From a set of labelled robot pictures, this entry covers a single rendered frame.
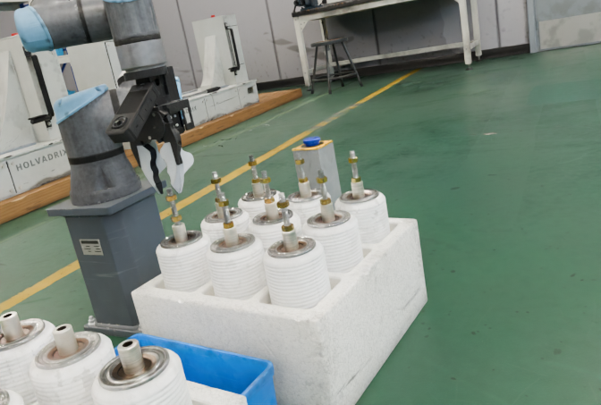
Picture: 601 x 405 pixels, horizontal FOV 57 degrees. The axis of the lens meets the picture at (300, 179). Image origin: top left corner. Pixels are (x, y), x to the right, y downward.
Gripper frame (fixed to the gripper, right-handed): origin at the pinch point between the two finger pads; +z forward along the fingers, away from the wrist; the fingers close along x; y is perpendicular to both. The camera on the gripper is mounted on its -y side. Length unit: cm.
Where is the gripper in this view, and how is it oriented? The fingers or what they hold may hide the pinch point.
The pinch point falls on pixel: (165, 187)
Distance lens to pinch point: 97.1
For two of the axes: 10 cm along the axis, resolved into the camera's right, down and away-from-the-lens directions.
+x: -9.0, 0.5, 4.4
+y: 4.0, -3.1, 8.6
